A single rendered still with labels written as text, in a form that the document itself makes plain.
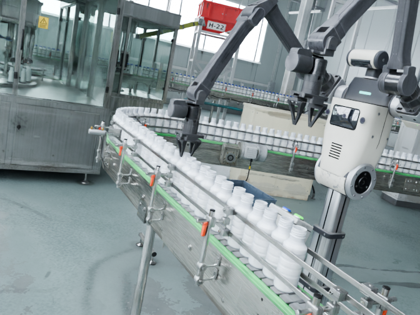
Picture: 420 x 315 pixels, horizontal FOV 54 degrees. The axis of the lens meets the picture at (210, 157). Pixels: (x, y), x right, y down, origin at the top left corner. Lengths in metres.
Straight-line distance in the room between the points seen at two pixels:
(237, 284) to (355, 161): 0.77
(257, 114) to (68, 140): 2.45
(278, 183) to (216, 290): 4.63
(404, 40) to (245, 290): 0.95
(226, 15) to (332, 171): 6.71
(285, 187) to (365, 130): 4.29
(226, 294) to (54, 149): 3.63
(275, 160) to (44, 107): 2.47
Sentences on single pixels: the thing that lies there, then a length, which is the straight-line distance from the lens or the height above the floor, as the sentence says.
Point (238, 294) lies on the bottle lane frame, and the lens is 1.19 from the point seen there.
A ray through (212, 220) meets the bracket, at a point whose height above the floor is 1.08.
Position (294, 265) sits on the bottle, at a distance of 1.05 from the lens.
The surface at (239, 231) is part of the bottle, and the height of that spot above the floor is 1.06.
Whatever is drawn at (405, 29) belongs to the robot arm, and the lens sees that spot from 1.54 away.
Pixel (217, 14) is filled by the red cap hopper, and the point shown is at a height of 2.61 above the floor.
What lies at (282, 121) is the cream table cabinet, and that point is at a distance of 5.67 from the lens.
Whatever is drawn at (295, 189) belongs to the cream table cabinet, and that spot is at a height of 0.15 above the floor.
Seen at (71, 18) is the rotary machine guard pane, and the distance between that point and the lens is 4.55.
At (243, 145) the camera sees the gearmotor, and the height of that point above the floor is 1.02.
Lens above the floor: 1.49
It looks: 11 degrees down
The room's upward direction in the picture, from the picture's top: 11 degrees clockwise
